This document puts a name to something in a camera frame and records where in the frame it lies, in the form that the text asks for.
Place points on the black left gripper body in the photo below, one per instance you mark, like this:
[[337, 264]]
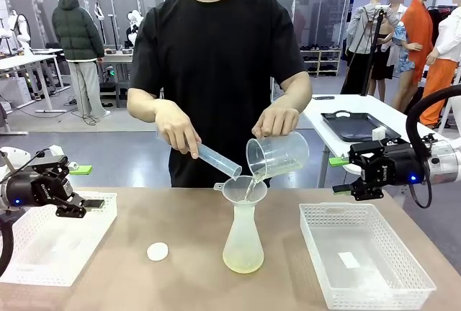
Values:
[[39, 183]]

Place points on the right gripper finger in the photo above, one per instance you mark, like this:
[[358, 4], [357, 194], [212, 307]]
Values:
[[360, 152], [363, 188]]

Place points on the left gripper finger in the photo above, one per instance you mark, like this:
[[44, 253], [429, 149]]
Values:
[[81, 170], [77, 206]]

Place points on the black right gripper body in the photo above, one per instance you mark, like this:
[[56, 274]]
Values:
[[396, 167]]

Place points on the clear plastic measuring beaker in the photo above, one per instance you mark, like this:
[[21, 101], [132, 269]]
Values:
[[281, 156]]

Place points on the white round flask stopper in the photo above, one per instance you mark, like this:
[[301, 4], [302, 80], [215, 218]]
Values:
[[157, 252]]

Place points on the translucent plastic funnel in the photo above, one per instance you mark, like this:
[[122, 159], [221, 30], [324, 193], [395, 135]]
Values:
[[234, 190]]

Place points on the clear graduated cylinder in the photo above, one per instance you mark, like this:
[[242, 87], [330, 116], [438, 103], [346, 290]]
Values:
[[219, 161]]

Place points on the person's right forearm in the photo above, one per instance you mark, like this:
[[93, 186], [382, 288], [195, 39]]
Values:
[[144, 104]]

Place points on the person's left forearm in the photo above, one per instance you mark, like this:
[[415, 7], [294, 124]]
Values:
[[297, 89]]

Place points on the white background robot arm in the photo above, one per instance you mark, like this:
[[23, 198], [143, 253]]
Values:
[[19, 30], [134, 26]]

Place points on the person's left hand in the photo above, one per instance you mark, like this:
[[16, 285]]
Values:
[[277, 120]]

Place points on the person's right hand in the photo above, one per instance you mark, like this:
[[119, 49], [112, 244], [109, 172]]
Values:
[[176, 127]]

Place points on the black plastic tray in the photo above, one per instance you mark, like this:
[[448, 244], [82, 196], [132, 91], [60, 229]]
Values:
[[360, 125]]

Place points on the white perforated plastic basket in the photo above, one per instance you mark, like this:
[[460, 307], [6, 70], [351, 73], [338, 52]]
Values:
[[363, 253], [54, 239]]

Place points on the black phone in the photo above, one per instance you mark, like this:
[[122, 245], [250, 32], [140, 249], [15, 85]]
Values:
[[323, 97]]

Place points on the white paper label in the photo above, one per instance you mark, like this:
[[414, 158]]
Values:
[[348, 260]]

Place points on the white shoe rack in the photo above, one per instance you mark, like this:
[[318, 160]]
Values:
[[320, 59]]

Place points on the mannequin with orange trousers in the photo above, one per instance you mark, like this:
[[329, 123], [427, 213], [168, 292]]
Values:
[[443, 70]]

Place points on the black tripod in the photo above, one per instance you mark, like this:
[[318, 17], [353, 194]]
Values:
[[372, 44]]

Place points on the person in blue floral clothes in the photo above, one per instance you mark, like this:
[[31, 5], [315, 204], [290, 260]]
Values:
[[401, 44]]

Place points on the white long desk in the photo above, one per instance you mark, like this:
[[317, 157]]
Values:
[[25, 60]]

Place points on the mannequin in grey shirt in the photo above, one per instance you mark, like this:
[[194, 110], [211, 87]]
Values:
[[367, 26]]

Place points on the mannequin in orange outfit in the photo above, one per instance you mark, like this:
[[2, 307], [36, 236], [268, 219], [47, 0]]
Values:
[[416, 37]]

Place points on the person in dark puffer jacket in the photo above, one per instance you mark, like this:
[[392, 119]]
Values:
[[75, 37]]

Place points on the translucent conical flask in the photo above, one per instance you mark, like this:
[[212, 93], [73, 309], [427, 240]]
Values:
[[243, 250]]

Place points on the person in black t-shirt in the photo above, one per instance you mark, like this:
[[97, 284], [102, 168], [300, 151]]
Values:
[[216, 55]]

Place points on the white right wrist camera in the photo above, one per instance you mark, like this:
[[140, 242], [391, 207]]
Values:
[[379, 135]]

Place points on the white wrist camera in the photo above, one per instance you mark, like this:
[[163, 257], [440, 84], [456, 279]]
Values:
[[56, 150], [379, 135]]

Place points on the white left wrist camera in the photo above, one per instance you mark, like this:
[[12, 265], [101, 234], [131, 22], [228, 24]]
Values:
[[56, 150]]

